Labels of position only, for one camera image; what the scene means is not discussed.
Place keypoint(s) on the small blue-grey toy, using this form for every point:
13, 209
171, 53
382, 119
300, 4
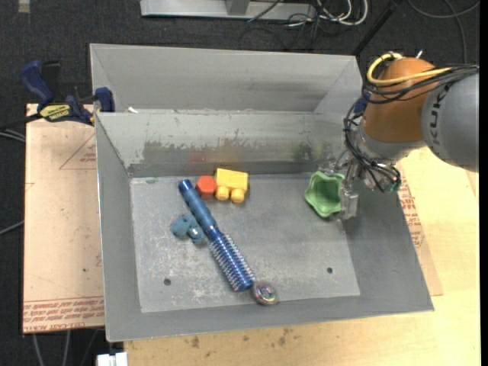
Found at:
187, 229

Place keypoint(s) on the green plastic cup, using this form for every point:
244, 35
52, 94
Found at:
324, 194

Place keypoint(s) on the red hexagonal toy block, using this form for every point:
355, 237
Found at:
206, 187

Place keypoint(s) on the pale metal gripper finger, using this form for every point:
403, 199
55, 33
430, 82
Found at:
349, 204

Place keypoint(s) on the grey metal bin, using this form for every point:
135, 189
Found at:
289, 242

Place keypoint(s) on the yellow toy block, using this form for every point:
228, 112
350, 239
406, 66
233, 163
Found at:
231, 183

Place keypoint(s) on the small multicoloured round toy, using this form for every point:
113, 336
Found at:
266, 294

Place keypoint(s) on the blue hairbrush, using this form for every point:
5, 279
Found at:
217, 235

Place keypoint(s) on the brown cardboard board red print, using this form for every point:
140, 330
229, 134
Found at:
61, 223

